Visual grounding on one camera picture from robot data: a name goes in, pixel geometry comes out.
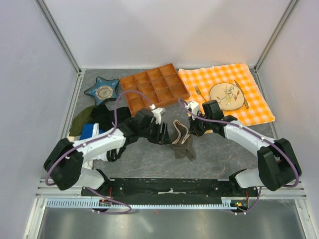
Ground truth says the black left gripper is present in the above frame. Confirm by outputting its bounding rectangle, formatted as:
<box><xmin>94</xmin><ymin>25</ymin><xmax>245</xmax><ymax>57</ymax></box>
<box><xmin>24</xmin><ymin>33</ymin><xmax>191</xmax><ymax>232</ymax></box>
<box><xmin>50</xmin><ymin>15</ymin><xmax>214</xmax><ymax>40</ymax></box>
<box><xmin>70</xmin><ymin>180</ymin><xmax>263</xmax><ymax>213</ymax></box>
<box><xmin>139</xmin><ymin>120</ymin><xmax>172</xmax><ymax>145</ymax></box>

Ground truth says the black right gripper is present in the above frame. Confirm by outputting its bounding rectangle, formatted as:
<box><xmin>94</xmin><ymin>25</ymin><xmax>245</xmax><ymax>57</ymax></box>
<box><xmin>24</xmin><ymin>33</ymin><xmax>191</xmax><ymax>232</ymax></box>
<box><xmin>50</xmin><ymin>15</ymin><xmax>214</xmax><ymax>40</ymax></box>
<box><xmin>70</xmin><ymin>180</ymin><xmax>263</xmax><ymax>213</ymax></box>
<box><xmin>188</xmin><ymin>111</ymin><xmax>213</xmax><ymax>137</ymax></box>

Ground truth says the olive grey underwear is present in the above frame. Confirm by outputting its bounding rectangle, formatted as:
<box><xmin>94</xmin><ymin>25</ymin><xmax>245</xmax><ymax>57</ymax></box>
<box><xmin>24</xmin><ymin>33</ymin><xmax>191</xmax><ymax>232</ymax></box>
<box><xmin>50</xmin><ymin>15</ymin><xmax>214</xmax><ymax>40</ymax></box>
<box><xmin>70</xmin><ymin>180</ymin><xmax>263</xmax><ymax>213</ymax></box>
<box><xmin>171</xmin><ymin>119</ymin><xmax>196</xmax><ymax>161</ymax></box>

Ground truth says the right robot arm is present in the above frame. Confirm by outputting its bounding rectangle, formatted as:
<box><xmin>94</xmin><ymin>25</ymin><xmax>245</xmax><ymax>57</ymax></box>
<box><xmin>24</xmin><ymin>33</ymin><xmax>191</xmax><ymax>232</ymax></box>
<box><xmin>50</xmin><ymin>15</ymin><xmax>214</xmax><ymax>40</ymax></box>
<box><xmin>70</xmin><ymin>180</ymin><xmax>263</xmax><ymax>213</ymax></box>
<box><xmin>183</xmin><ymin>100</ymin><xmax>302</xmax><ymax>196</ymax></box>

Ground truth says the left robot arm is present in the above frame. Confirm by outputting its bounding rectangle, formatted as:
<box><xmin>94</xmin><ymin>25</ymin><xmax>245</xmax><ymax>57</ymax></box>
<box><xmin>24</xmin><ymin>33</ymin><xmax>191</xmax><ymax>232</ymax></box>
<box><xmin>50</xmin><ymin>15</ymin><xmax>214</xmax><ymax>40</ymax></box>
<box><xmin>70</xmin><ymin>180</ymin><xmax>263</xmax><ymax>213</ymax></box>
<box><xmin>43</xmin><ymin>108</ymin><xmax>171</xmax><ymax>196</ymax></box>

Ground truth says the gold fork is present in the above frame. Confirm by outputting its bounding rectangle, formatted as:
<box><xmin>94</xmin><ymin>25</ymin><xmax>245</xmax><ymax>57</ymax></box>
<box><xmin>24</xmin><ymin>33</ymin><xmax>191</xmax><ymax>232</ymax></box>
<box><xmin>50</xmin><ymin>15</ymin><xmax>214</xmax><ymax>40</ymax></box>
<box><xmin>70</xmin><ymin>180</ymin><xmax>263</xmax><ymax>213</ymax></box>
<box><xmin>194</xmin><ymin>85</ymin><xmax>207</xmax><ymax>102</ymax></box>

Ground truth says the bird pattern ceramic plate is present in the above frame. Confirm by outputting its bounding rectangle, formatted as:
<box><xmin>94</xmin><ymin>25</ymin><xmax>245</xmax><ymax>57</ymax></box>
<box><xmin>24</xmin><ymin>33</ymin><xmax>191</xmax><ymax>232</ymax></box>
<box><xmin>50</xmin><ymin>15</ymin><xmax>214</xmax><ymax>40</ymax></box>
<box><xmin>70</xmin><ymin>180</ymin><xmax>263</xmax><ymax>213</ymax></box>
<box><xmin>209</xmin><ymin>83</ymin><xmax>244</xmax><ymax>111</ymax></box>

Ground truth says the wooden compartment tray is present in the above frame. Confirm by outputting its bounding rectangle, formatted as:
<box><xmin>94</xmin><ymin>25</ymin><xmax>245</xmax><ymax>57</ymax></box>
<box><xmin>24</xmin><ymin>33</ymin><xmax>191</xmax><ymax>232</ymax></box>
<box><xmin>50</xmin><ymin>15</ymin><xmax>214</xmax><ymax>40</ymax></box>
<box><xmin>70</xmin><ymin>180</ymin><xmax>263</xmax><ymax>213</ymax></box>
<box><xmin>120</xmin><ymin>63</ymin><xmax>190</xmax><ymax>116</ymax></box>

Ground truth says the gold knife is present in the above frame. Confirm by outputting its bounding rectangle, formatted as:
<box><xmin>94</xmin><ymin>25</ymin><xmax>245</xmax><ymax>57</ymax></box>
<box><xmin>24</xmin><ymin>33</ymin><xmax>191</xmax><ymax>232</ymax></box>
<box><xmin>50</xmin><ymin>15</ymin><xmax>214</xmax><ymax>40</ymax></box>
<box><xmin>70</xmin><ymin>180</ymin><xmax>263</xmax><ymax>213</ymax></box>
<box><xmin>234</xmin><ymin>80</ymin><xmax>250</xmax><ymax>110</ymax></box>

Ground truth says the white black striped garment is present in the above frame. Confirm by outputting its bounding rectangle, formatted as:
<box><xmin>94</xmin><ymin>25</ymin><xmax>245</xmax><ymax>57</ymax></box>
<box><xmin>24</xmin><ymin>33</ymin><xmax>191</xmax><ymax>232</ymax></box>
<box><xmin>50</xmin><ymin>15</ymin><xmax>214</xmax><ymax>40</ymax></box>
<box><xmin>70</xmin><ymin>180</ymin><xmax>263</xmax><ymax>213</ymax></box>
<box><xmin>82</xmin><ymin>146</ymin><xmax>126</xmax><ymax>170</ymax></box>

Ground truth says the blue star shaped dish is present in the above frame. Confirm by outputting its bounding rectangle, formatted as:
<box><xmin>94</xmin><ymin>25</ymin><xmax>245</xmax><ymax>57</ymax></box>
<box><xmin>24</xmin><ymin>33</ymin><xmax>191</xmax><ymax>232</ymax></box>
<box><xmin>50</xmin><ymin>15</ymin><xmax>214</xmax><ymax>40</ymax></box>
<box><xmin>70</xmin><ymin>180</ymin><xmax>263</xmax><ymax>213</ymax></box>
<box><xmin>84</xmin><ymin>76</ymin><xmax>120</xmax><ymax>106</ymax></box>

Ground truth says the blue white garment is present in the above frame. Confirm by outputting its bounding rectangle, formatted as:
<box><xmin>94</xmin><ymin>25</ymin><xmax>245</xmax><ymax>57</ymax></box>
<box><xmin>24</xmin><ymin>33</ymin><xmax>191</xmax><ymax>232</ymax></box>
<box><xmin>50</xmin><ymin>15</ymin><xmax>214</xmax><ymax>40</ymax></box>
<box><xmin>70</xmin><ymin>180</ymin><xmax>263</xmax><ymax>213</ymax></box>
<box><xmin>79</xmin><ymin>123</ymin><xmax>104</xmax><ymax>140</ymax></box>

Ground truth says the dark green garment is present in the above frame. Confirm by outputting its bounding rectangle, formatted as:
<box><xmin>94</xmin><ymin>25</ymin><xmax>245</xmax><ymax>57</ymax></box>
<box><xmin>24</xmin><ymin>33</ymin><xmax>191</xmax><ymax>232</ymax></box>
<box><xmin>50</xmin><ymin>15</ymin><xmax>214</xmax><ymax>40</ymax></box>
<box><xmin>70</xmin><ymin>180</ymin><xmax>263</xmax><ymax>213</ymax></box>
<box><xmin>69</xmin><ymin>106</ymin><xmax>96</xmax><ymax>137</ymax></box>

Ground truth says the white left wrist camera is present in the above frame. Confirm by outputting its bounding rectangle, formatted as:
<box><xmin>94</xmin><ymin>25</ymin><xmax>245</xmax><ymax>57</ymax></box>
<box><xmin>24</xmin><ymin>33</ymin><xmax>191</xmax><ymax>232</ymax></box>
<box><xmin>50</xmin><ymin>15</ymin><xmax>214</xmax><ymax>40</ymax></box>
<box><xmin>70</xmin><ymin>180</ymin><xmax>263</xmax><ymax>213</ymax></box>
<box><xmin>149</xmin><ymin>104</ymin><xmax>166</xmax><ymax>124</ymax></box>

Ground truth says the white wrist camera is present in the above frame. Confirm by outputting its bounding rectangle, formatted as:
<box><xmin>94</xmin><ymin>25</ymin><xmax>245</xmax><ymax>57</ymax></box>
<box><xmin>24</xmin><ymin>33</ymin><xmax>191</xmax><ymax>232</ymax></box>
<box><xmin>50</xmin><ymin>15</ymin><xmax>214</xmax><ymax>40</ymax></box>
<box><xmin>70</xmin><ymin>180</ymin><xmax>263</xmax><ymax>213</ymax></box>
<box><xmin>149</xmin><ymin>104</ymin><xmax>166</xmax><ymax>124</ymax></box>
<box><xmin>185</xmin><ymin>101</ymin><xmax>200</xmax><ymax>120</ymax></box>

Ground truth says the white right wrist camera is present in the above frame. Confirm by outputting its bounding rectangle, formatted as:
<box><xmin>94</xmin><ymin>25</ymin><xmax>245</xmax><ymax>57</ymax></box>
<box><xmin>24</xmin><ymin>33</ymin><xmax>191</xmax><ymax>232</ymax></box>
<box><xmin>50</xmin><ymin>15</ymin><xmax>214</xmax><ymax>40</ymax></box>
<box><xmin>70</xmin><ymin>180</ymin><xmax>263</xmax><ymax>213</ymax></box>
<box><xmin>185</xmin><ymin>101</ymin><xmax>200</xmax><ymax>120</ymax></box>

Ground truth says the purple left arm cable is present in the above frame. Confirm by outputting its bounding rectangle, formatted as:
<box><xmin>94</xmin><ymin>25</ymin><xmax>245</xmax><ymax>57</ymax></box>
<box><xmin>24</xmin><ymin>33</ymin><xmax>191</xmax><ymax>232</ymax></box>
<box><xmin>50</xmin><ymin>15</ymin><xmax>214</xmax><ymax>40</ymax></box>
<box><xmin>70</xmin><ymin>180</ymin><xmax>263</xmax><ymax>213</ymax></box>
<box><xmin>44</xmin><ymin>90</ymin><xmax>153</xmax><ymax>214</ymax></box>

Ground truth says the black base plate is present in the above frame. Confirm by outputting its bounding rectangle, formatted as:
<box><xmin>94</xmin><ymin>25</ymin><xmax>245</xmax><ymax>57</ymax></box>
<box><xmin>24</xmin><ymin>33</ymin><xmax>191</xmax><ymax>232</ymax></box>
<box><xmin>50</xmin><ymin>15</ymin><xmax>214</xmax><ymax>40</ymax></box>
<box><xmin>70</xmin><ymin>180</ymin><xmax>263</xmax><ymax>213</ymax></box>
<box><xmin>96</xmin><ymin>176</ymin><xmax>258</xmax><ymax>204</ymax></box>

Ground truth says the slotted cable duct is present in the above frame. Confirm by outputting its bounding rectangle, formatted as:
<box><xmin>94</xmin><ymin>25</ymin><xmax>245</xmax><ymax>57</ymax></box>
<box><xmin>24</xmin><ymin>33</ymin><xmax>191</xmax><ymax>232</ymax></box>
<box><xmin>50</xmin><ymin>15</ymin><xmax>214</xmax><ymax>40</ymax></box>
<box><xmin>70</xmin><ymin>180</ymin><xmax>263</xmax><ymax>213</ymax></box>
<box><xmin>45</xmin><ymin>198</ymin><xmax>237</xmax><ymax>210</ymax></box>

